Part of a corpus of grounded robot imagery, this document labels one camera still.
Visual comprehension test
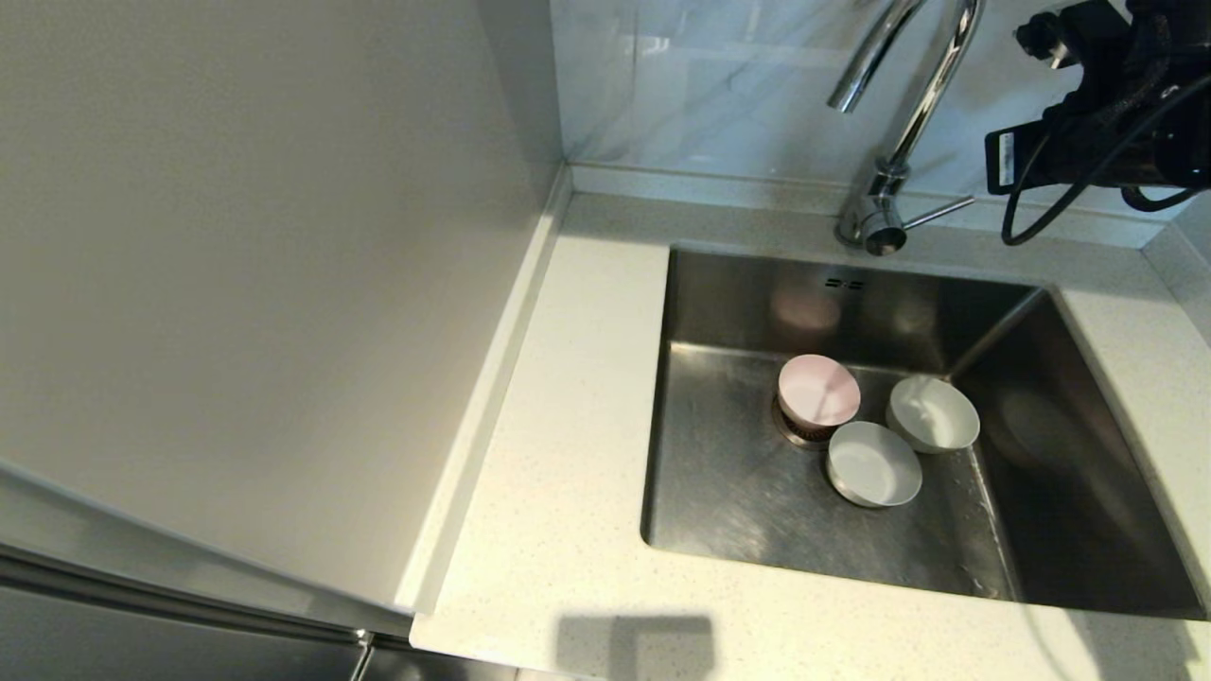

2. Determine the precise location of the chrome faucet lever handle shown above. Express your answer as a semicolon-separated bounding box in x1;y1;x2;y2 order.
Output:
901;196;975;231

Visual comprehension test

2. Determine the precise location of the white bowl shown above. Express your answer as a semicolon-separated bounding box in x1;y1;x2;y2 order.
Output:
886;375;981;454

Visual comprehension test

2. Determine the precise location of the pink bowl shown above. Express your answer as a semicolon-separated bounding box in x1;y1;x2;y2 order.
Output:
778;355;862;428

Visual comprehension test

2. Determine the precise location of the pale grey bowl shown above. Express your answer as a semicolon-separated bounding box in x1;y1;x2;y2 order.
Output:
826;421;923;509

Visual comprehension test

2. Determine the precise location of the round metal sink drain strainer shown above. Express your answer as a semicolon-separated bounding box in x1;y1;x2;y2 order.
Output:
772;399;835;448

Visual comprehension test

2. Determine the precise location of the stainless steel sink basin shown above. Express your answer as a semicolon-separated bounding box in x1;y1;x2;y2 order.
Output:
640;248;1207;620

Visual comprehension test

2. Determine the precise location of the chrome gooseneck faucet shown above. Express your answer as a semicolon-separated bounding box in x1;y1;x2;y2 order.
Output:
826;0;985;256

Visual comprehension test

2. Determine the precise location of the large white cabinet side panel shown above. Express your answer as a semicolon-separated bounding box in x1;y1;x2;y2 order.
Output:
0;0;570;614

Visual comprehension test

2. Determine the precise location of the stainless steel appliance front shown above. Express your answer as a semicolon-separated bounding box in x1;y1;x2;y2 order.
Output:
0;454;519;681

